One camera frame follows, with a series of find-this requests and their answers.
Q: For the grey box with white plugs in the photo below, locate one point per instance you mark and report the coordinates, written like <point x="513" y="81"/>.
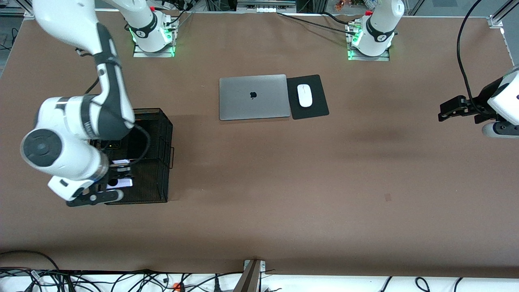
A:
<point x="247" y="4"/>

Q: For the aluminium frame profile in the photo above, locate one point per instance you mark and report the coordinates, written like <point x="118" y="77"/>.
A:
<point x="495" y="20"/>
<point x="28" y="13"/>

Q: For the white computer mouse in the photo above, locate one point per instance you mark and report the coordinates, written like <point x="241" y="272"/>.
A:
<point x="305" y="95"/>

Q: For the silver laptop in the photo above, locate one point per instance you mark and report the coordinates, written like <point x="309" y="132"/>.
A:
<point x="243" y="101"/>

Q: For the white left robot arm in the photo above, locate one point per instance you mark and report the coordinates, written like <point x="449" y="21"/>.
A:
<point x="377" y="28"/>

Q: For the white lilac flip phone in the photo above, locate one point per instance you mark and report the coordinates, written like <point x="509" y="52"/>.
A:
<point x="121" y="183"/>

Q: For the black mouse pad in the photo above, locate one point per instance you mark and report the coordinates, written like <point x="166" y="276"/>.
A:
<point x="316" y="109"/>

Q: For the grey metal mounting bracket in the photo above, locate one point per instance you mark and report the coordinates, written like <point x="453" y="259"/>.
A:
<point x="249" y="280"/>

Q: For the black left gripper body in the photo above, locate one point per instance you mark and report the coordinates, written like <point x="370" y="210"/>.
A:
<point x="483" y="99"/>

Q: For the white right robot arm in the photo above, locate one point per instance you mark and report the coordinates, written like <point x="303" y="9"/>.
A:
<point x="69" y="125"/>

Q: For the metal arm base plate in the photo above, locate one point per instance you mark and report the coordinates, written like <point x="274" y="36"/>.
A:
<point x="154" y="54"/>
<point x="369" y="59"/>

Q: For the black mesh two-tier organizer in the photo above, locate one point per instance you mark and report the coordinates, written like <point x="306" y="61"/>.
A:
<point x="156" y="178"/>

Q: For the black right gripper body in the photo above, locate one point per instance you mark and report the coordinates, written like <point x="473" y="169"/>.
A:
<point x="114" y="173"/>

